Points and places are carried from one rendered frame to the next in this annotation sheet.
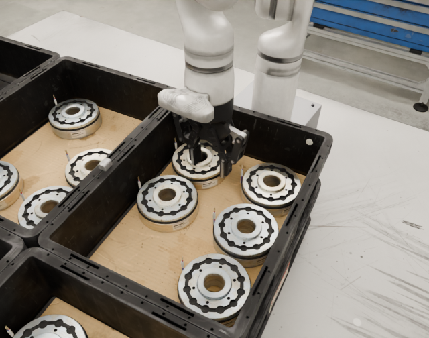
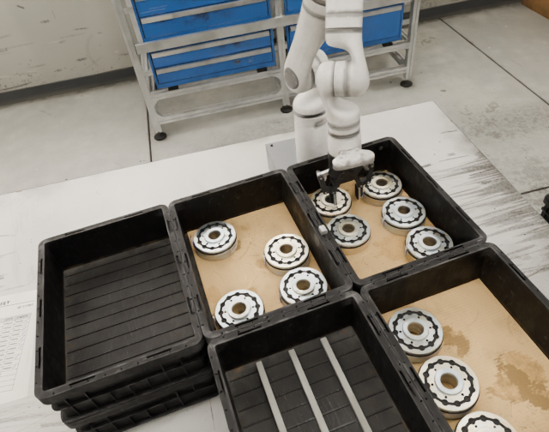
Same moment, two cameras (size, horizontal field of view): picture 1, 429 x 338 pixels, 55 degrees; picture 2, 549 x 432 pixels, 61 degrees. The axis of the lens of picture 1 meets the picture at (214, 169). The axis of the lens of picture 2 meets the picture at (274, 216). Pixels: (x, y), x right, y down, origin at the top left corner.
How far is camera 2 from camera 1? 0.74 m
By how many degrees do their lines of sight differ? 29
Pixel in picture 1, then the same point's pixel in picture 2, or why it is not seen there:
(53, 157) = (240, 272)
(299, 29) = not seen: hidden behind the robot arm
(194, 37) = (347, 117)
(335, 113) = not seen: hidden behind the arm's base
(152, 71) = (160, 189)
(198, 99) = (358, 152)
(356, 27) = (206, 73)
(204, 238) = (386, 235)
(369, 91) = (242, 118)
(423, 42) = (264, 60)
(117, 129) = (247, 226)
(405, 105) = (275, 114)
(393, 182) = not seen: hidden behind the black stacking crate
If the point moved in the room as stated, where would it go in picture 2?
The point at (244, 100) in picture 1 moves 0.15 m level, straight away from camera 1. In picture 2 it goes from (280, 159) to (249, 139)
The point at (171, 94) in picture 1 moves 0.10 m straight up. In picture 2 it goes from (344, 159) to (345, 118)
